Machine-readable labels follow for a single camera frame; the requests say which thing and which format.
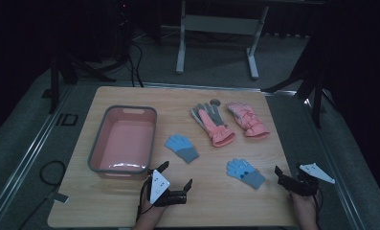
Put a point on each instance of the pink basin with grey rim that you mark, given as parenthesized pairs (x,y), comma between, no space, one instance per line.
(123,143)

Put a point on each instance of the pink glove with grey palm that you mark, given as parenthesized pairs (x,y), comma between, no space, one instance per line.
(214,127)

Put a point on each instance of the person's left hand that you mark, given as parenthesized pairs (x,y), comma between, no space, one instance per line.
(152,212)

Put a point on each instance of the white desk frame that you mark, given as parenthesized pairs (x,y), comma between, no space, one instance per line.
(221,24)

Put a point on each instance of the plain blue knit glove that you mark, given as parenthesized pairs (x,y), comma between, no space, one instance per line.
(181,147)

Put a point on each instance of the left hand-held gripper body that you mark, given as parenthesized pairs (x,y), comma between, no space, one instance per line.
(159,187)

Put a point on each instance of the pink patterned ski glove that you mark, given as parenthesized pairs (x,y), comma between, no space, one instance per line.
(250,123)

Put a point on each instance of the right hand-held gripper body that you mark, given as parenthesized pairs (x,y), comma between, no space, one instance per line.
(305,183)

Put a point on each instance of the person's right hand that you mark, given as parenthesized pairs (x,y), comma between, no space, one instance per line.
(304,204)

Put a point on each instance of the grey tape piece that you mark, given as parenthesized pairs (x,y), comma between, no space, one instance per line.
(60,198)

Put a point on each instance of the grey round table grommet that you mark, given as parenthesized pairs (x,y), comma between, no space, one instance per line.
(215,102)

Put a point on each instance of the metal floor rail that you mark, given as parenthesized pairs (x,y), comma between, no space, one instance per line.
(25,156)
(190,85)
(334,166)

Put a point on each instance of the black tripod stand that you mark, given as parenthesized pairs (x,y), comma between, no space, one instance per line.
(54,83)
(317,92)

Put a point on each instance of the blue knit glove with dots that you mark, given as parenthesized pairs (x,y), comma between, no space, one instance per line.
(245,173)

